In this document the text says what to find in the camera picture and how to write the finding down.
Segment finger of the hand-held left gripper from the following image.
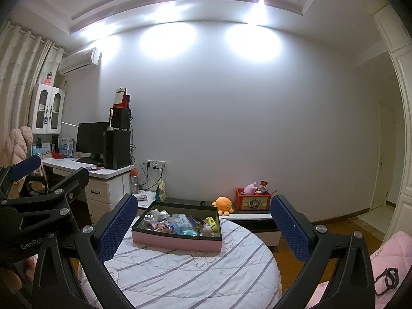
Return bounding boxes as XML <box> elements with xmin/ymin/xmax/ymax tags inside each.
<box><xmin>0</xmin><ymin>154</ymin><xmax>42</xmax><ymax>200</ymax></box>
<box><xmin>0</xmin><ymin>168</ymin><xmax>90</xmax><ymax>256</ymax></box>

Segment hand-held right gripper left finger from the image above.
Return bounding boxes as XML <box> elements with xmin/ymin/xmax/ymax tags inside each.
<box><xmin>32</xmin><ymin>193</ymin><xmax>139</xmax><ymax>309</ymax></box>

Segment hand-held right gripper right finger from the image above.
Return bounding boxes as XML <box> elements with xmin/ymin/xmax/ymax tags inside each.
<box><xmin>270</xmin><ymin>194</ymin><xmax>376</xmax><ymax>309</ymax></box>

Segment pink storage box black rim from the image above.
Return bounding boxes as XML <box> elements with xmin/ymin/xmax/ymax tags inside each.
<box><xmin>131</xmin><ymin>200</ymin><xmax>223</xmax><ymax>253</ymax></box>

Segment person's left hand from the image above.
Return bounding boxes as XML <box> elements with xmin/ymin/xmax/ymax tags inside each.
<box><xmin>0</xmin><ymin>267</ymin><xmax>23</xmax><ymax>293</ymax></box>

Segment pink padded coat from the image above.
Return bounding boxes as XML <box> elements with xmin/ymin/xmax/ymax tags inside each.
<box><xmin>0</xmin><ymin>126</ymin><xmax>34</xmax><ymax>168</ymax></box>

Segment white drawer unit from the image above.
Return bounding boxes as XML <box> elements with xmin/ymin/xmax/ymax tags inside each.
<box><xmin>85</xmin><ymin>172</ymin><xmax>124</xmax><ymax>224</ymax></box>

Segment white low cabinet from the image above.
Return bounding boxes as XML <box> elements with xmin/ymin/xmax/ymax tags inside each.
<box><xmin>138</xmin><ymin>196</ymin><xmax>280</xmax><ymax>252</ymax></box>

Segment red storage crate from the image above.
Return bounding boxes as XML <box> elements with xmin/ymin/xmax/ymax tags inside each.
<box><xmin>235</xmin><ymin>187</ymin><xmax>272</xmax><ymax>212</ymax></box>

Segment blue white box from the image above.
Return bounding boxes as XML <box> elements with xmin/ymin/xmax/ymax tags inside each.
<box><xmin>59</xmin><ymin>137</ymin><xmax>74</xmax><ymax>157</ymax></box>

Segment water bottle orange cap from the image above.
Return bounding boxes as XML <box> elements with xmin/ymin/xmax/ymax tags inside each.
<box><xmin>130</xmin><ymin>168</ymin><xmax>140</xmax><ymax>194</ymax></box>

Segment white desk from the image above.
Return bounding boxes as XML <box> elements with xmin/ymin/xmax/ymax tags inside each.
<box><xmin>40</xmin><ymin>156</ymin><xmax>136</xmax><ymax>226</ymax></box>

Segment clear plastic box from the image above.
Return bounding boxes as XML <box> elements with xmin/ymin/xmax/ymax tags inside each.
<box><xmin>170</xmin><ymin>214</ymin><xmax>190</xmax><ymax>229</ymax></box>

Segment white glass-door cabinet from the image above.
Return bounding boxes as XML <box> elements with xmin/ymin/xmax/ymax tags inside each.
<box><xmin>28</xmin><ymin>83</ymin><xmax>66</xmax><ymax>136</ymax></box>

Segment orange octopus plush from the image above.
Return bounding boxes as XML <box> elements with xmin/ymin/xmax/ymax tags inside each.
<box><xmin>212</xmin><ymin>197</ymin><xmax>234</xmax><ymax>217</ymax></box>

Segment black computer monitor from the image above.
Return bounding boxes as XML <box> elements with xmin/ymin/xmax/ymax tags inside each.
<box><xmin>75</xmin><ymin>122</ymin><xmax>111</xmax><ymax>160</ymax></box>

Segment black speaker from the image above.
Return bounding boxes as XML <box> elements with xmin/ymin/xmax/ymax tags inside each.
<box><xmin>112</xmin><ymin>108</ymin><xmax>132</xmax><ymax>131</ymax></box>
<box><xmin>104</xmin><ymin>130</ymin><xmax>131</xmax><ymax>170</ymax></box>

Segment white striped quilt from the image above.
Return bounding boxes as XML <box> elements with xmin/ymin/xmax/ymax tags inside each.
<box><xmin>79</xmin><ymin>217</ymin><xmax>282</xmax><ymax>309</ymax></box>

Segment cream curtains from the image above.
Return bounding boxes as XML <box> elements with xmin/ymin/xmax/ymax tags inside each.
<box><xmin>0</xmin><ymin>21</ymin><xmax>65</xmax><ymax>168</ymax></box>

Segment black eyeglasses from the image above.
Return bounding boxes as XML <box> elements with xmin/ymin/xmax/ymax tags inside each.
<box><xmin>373</xmin><ymin>267</ymin><xmax>400</xmax><ymax>297</ymax></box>

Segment white door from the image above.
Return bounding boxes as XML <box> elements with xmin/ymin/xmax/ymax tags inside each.
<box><xmin>370</xmin><ymin>101</ymin><xmax>395</xmax><ymax>213</ymax></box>

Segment red box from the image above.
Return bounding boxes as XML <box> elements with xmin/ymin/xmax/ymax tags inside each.
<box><xmin>113</xmin><ymin>88</ymin><xmax>131</xmax><ymax>109</ymax></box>

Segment white air conditioner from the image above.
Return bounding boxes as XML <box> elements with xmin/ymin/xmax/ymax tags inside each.
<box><xmin>58</xmin><ymin>47</ymin><xmax>98</xmax><ymax>74</ymax></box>

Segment black power cable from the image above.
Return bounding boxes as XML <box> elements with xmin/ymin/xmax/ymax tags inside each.
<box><xmin>142</xmin><ymin>164</ymin><xmax>163</xmax><ymax>191</ymax></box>

